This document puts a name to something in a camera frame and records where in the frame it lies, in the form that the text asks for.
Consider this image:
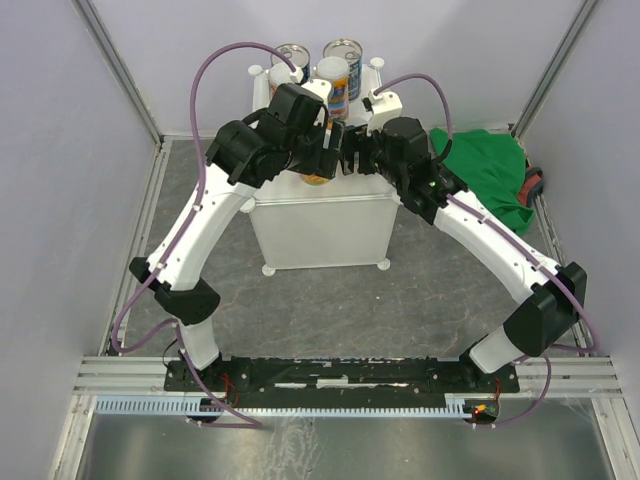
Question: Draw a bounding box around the tall orange can white lid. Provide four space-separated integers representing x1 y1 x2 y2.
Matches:
316 56 349 120

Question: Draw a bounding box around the blue soup can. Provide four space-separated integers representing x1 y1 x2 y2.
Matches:
322 37 365 104
276 43 311 83

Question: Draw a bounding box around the tall blue can white lid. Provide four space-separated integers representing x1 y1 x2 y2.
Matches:
267 63 297 98

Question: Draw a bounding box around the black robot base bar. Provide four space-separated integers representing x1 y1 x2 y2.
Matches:
163 355 521 407

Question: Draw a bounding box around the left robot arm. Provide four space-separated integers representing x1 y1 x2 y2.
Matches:
129 80 332 390

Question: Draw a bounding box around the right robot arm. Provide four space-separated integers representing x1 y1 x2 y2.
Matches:
340 116 587 391

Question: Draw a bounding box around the white plastic cube cabinet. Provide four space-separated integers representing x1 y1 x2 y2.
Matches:
237 57 411 277

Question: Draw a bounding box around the green cloth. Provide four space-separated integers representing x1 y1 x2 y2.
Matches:
444 130 535 236

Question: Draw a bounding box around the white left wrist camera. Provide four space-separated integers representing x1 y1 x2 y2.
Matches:
289 67 333 107

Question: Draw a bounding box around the right aluminium corner post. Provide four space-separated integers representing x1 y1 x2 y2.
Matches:
510 0 601 140

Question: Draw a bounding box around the aluminium corner post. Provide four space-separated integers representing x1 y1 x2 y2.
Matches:
71 0 164 144
510 0 601 140

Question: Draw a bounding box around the left aluminium corner post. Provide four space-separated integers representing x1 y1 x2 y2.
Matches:
71 0 164 144

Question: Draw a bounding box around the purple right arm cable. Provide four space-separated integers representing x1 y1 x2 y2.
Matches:
372 73 601 429

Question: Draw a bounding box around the white slotted cable duct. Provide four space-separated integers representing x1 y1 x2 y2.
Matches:
94 392 474 416

